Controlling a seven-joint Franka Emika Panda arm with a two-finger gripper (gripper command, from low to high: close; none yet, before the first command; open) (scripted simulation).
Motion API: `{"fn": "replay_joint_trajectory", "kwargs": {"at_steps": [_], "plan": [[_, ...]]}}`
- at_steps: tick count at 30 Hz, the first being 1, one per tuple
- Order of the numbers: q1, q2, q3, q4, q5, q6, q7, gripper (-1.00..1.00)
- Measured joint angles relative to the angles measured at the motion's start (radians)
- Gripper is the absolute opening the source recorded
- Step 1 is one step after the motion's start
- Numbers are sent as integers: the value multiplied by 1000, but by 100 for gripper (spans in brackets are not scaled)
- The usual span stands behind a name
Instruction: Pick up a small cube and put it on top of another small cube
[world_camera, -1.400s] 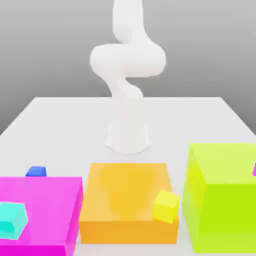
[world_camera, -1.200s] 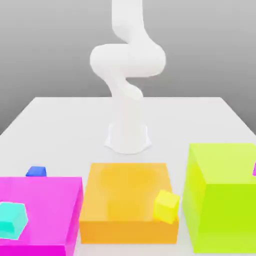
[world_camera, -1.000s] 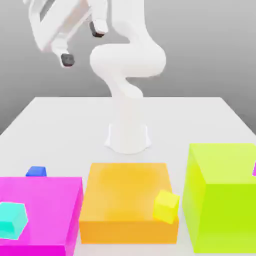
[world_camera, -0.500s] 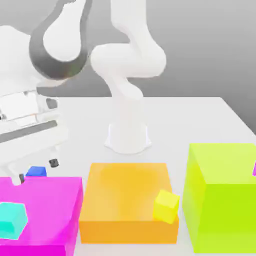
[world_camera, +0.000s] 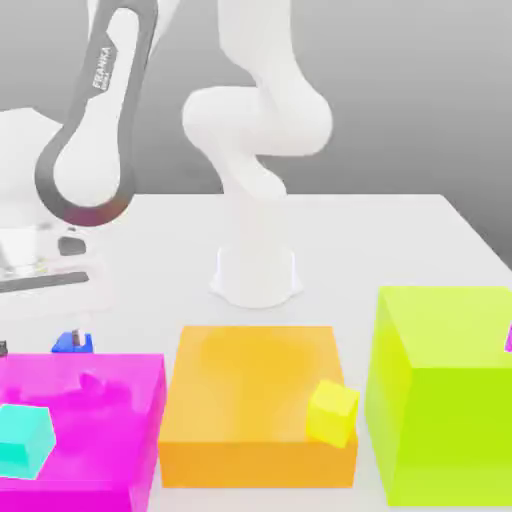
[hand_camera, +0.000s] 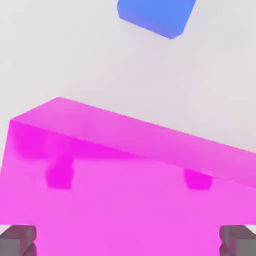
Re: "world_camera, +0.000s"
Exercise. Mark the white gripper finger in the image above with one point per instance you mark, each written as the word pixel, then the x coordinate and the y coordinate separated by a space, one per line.
pixel 2 348
pixel 80 336

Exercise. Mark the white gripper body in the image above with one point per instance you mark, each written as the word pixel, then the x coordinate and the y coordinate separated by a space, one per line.
pixel 48 298

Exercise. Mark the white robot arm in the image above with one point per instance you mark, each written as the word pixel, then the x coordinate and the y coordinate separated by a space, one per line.
pixel 256 120

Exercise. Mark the small blue cube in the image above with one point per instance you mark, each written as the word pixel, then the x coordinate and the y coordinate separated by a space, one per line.
pixel 62 344

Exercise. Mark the small cyan cube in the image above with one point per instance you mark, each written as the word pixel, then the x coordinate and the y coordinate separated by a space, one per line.
pixel 22 436

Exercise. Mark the small yellow cube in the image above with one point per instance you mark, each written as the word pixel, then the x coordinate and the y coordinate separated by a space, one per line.
pixel 332 412

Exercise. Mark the small magenta cube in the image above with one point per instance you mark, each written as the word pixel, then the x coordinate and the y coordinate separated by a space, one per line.
pixel 508 339

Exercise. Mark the large magenta box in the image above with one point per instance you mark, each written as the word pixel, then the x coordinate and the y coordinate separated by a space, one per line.
pixel 96 424

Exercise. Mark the large orange box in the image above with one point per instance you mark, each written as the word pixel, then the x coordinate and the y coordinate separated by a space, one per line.
pixel 248 392

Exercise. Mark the large lime box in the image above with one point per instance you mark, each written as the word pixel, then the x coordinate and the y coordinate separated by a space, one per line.
pixel 448 420

